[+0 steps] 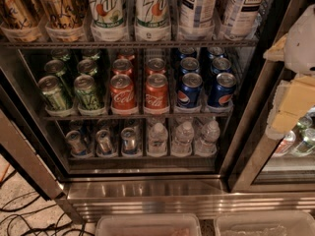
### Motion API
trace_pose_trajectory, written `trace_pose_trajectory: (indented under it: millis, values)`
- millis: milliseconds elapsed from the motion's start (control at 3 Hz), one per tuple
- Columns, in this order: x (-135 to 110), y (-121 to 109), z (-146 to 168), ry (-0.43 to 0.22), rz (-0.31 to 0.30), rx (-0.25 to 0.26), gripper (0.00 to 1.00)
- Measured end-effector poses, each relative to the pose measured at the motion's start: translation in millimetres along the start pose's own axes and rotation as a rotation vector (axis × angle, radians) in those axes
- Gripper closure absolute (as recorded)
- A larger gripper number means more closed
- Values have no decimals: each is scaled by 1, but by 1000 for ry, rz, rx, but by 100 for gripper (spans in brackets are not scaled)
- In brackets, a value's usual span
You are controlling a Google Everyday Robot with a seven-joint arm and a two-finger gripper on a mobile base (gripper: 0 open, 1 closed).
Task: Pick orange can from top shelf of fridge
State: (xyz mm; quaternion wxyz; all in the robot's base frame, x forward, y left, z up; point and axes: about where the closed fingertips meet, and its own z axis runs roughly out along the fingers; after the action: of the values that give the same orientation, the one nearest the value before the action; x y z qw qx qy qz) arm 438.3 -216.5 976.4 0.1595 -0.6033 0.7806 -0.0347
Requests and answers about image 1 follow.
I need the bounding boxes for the left water bottle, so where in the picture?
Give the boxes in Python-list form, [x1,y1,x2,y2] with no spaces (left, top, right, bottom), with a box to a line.
[148,123,168,157]

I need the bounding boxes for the green can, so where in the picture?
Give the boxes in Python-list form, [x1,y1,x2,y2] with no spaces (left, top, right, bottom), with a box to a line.
[74,75,104,110]
[38,76,73,111]

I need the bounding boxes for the middle water bottle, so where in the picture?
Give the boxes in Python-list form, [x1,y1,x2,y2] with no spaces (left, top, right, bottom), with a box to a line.
[171,121,194,157]

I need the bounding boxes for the right Teas Tea bottle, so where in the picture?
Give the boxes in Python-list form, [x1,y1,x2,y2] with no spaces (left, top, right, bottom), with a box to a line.
[218,0,270,40]

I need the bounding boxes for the front left Coca-Cola can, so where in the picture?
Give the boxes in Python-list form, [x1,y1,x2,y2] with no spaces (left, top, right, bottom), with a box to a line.
[109,74,136,110]

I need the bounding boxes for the right clear plastic bin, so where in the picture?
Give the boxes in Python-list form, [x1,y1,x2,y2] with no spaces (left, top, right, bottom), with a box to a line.
[214,210,315,236]

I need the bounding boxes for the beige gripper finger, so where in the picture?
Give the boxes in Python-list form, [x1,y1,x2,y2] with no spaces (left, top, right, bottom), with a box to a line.
[263,34,287,62]
[265,75,315,140]

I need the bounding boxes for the front right Pepsi can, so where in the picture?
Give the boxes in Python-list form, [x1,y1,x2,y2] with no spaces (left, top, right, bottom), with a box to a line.
[207,73,236,107]

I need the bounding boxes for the front right Coca-Cola can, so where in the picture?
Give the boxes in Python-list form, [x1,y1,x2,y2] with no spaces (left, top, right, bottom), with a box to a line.
[145,74,168,109]

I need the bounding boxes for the orange lacroix can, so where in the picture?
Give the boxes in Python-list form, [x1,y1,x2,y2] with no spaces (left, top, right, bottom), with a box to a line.
[40,0,87,42]
[0,0,43,42]

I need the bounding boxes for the teas tea bottle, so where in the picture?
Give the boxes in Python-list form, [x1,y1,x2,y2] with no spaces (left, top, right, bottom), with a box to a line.
[218,0,270,40]
[179,0,216,40]

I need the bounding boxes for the black floor cables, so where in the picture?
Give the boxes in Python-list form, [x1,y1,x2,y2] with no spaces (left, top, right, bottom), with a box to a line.
[0,169,96,236]

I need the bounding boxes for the steel fridge cabinet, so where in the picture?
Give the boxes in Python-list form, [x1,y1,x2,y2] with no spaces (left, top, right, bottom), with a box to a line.
[0,0,315,222]

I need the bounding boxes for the silver blue can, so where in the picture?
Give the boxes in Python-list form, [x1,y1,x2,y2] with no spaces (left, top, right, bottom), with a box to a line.
[121,128,138,155]
[95,130,114,155]
[66,131,88,156]

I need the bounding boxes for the left Teas Tea bottle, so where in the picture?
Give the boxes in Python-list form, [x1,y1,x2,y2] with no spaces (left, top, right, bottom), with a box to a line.
[179,0,216,40]

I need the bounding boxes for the clear plastic bin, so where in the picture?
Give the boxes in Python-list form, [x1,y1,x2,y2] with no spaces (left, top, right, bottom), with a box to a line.
[214,210,315,236]
[95,213,202,236]

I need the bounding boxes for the middle silver blue can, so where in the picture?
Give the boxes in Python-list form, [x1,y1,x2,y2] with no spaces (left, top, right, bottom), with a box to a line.
[95,130,114,155]

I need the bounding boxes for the front left green can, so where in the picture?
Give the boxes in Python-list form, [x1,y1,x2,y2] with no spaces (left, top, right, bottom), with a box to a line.
[38,76,73,111]

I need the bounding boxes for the top wire shelf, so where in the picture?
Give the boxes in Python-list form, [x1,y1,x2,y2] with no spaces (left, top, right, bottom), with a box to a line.
[0,39,258,49]

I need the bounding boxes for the front right green can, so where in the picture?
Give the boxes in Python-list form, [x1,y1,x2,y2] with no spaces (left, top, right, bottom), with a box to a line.
[74,75,104,110]

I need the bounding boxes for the left silver blue can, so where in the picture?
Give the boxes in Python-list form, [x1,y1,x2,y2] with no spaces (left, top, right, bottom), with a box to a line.
[66,131,88,156]

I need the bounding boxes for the pepsi can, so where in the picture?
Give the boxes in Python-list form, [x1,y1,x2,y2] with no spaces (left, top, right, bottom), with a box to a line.
[177,73,203,108]
[207,73,236,107]

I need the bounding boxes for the glass fridge door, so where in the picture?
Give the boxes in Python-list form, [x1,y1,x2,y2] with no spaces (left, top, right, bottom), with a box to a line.
[228,0,314,192]

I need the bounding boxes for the right silver blue can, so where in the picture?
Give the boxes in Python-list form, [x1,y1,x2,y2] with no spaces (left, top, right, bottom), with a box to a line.
[121,128,138,155]

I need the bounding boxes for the left clear plastic bin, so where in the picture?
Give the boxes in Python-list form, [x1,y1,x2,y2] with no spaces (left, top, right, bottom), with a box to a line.
[95,213,202,236]

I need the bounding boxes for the coca-cola can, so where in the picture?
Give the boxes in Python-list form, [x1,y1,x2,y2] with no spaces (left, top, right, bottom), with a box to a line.
[109,74,136,110]
[145,74,168,109]

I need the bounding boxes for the right 7UP can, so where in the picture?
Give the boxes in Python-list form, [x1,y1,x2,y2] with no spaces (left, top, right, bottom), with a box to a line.
[135,0,170,41]

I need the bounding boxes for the front left Pepsi can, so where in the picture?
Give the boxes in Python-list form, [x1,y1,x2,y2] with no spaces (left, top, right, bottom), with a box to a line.
[177,73,203,108]

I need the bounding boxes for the water bottle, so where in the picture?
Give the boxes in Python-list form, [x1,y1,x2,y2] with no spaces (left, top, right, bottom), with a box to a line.
[171,121,194,157]
[148,123,168,157]
[195,120,221,157]

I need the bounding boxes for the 7up can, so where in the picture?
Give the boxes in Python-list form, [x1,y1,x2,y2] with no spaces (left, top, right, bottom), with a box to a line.
[135,0,170,41]
[89,0,126,41]

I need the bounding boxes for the left 7UP can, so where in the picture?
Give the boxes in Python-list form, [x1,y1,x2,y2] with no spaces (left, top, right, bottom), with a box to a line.
[89,0,126,41]

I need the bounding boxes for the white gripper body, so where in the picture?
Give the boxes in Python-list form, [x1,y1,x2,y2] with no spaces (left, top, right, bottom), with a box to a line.
[283,4,315,75]

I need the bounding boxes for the right water bottle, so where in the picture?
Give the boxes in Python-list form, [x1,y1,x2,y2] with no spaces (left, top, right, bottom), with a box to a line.
[195,120,221,157]

